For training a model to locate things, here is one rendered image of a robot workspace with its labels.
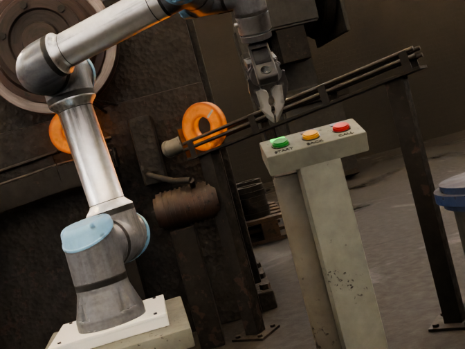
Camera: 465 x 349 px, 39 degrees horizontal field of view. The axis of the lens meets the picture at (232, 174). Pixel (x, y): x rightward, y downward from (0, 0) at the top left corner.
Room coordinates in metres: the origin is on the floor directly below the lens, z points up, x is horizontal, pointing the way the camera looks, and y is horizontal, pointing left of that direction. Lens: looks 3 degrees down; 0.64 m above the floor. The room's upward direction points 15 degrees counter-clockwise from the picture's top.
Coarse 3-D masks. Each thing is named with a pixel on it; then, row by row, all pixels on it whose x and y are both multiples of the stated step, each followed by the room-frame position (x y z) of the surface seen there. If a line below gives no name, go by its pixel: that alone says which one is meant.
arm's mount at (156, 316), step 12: (144, 300) 1.58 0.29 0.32; (156, 300) 1.53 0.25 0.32; (156, 312) 1.36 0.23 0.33; (72, 324) 1.52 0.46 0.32; (132, 324) 1.33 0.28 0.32; (144, 324) 1.33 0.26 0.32; (156, 324) 1.33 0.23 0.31; (168, 324) 1.34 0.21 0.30; (60, 336) 1.41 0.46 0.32; (72, 336) 1.37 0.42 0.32; (84, 336) 1.33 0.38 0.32; (96, 336) 1.32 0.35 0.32; (108, 336) 1.32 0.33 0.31; (120, 336) 1.32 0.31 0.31; (132, 336) 1.33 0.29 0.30; (48, 348) 1.31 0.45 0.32; (60, 348) 1.31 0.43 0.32; (72, 348) 1.31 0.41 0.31; (84, 348) 1.31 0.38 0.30
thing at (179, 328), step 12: (168, 300) 1.58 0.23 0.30; (180, 300) 1.54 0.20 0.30; (168, 312) 1.45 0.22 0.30; (180, 312) 1.42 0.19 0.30; (180, 324) 1.32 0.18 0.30; (144, 336) 1.30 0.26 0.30; (156, 336) 1.28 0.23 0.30; (168, 336) 1.27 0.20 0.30; (180, 336) 1.28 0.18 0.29; (192, 336) 1.28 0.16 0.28; (96, 348) 1.30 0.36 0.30; (108, 348) 1.28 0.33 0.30; (120, 348) 1.26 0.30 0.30; (132, 348) 1.26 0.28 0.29; (144, 348) 1.27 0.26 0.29; (156, 348) 1.27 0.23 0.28; (168, 348) 1.27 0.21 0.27; (180, 348) 1.27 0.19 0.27
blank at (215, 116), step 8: (200, 104) 2.09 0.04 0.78; (208, 104) 2.07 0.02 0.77; (192, 112) 2.11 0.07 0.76; (200, 112) 2.09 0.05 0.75; (208, 112) 2.07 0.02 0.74; (216, 112) 2.06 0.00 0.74; (184, 120) 2.13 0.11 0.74; (192, 120) 2.11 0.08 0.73; (208, 120) 2.08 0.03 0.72; (216, 120) 2.06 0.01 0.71; (224, 120) 2.07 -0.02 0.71; (184, 128) 2.13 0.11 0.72; (192, 128) 2.11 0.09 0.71; (192, 136) 2.12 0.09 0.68; (208, 136) 2.09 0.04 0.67; (224, 136) 2.08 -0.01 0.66; (208, 144) 2.09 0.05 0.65; (216, 144) 2.08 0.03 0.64
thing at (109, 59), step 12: (0, 0) 2.22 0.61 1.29; (96, 0) 2.23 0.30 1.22; (108, 48) 2.23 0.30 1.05; (108, 60) 2.23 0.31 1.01; (108, 72) 2.23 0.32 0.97; (0, 84) 2.22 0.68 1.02; (96, 84) 2.23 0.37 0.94; (12, 96) 2.22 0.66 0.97; (24, 108) 2.22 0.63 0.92; (36, 108) 2.22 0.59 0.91; (48, 108) 2.23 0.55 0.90
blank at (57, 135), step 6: (54, 120) 2.24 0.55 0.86; (54, 126) 2.24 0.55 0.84; (60, 126) 2.24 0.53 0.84; (54, 132) 2.24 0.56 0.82; (60, 132) 2.24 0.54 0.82; (54, 138) 2.24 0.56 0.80; (60, 138) 2.24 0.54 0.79; (54, 144) 2.24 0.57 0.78; (60, 144) 2.24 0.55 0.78; (66, 144) 2.24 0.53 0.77; (60, 150) 2.25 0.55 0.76; (66, 150) 2.24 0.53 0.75
